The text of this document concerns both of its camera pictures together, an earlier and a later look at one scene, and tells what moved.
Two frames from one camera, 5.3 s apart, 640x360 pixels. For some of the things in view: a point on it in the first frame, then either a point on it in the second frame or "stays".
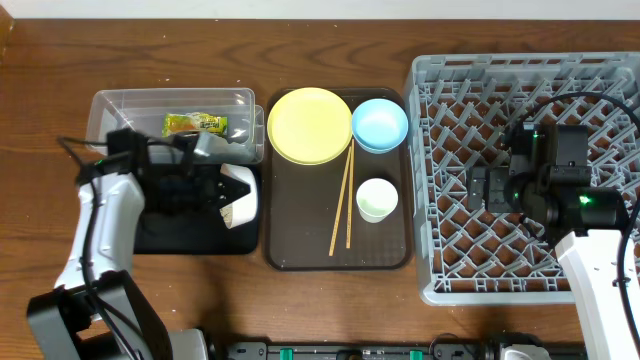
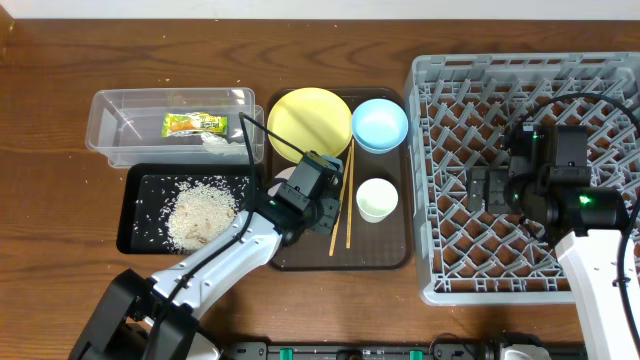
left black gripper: [211, 191] to [326, 215]
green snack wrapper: [173, 123] stays
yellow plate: [309, 126] stays
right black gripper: [498, 177] stays
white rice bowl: [244, 210] to [283, 174]
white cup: [376, 198] stays
